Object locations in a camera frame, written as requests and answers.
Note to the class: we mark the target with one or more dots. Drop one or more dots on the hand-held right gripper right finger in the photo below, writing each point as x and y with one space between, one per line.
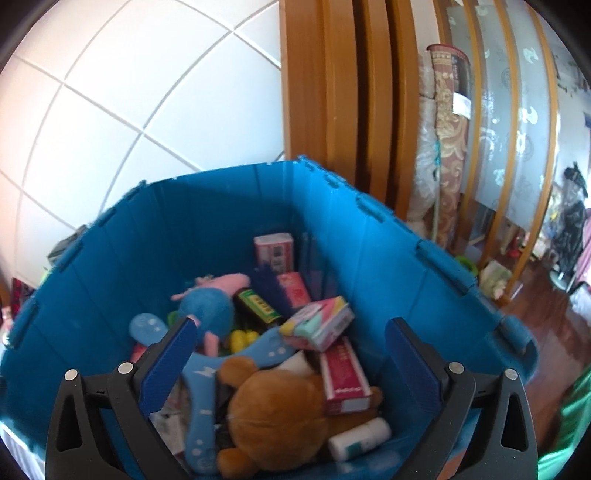
411 364

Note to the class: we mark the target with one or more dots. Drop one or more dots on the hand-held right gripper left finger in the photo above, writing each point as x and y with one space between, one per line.
168 364

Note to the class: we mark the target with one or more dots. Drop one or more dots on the blue plastic crate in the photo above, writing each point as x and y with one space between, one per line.
115 277

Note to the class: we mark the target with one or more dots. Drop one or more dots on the light blue dotted flat toy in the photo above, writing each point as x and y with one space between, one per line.
203 392

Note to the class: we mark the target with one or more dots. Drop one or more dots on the blue and pink plush toy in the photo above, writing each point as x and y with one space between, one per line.
207 314

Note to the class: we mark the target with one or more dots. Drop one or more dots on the red and white long box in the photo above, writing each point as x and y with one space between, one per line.
345 376

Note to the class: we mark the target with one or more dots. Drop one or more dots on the yellow small toy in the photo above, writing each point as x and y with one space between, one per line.
242 340

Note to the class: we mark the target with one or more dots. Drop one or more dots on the small white bottle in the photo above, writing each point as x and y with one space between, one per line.
360 438

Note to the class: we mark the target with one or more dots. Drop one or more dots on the pastel striped box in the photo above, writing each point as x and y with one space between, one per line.
318 324

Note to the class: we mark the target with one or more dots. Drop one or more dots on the dark bottle with green label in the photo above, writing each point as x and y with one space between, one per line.
257 308

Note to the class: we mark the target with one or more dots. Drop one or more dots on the green rolled mat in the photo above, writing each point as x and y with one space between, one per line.
465 266

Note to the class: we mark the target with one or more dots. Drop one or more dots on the brown teddy bear plush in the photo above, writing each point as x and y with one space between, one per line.
277 406

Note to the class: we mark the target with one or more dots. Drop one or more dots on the pale green bag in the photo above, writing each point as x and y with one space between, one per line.
496 279

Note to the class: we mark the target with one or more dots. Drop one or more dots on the pink packet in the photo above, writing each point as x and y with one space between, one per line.
294 290

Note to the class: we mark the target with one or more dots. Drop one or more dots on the pink printed box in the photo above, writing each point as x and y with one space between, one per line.
273 253

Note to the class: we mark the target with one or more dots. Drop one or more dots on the dark object behind crate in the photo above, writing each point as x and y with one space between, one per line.
67 247

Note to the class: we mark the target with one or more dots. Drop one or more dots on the red plaid cloth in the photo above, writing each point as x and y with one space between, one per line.
21 295

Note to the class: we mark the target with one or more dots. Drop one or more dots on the green cloth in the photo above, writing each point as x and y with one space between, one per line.
570 429

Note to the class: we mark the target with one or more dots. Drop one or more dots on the dark hanging clothes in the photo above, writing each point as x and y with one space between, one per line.
572 221

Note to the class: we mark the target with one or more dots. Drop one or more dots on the rolled patterned carpet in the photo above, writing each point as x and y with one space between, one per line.
445 138

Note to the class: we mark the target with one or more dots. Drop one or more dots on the frosted glass sliding door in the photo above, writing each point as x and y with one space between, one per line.
512 115

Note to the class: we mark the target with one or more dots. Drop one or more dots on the wooden door frame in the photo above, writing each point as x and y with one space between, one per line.
314 92

